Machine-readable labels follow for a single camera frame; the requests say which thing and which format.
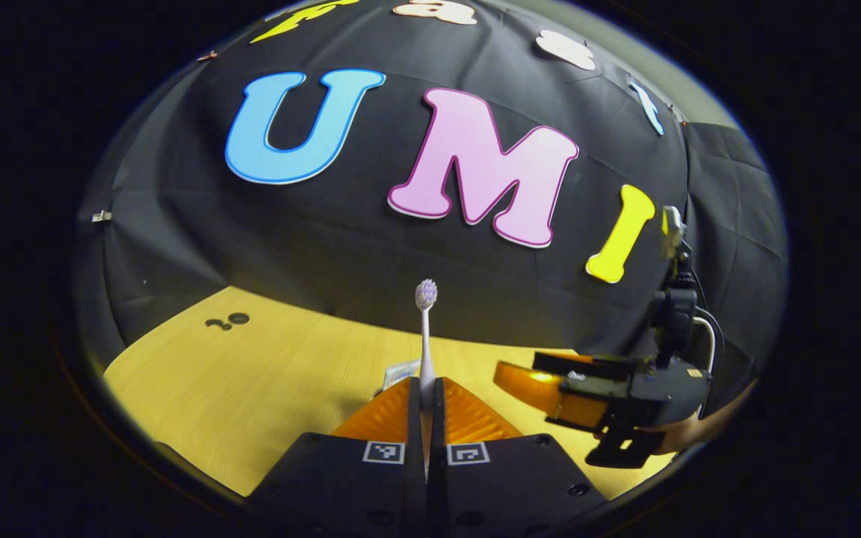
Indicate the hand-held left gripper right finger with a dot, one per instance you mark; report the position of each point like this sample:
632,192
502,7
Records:
475,486

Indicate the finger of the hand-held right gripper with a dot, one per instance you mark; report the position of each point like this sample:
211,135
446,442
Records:
528,385

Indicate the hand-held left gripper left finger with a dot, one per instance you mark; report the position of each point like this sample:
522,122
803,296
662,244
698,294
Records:
371,486

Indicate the pink toothbrush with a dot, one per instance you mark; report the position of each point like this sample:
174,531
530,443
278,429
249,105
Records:
425,351

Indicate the white toothpaste tube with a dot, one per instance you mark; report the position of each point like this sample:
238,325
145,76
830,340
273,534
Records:
400,371

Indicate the wooden desktop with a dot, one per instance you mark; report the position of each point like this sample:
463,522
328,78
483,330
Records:
251,373

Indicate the silver metal clip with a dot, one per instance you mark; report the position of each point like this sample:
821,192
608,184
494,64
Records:
102,216

